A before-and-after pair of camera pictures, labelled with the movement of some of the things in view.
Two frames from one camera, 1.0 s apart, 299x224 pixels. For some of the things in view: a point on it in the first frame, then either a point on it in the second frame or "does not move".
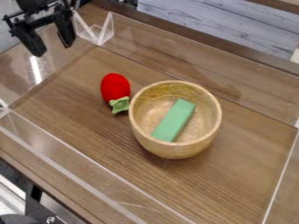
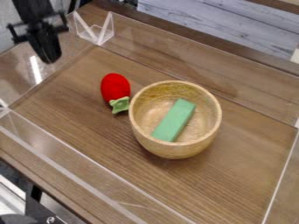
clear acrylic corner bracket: [97, 34] does not move
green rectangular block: [173, 120] does not move
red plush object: [117, 91] does not move
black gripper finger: [64, 23] to [51, 45]
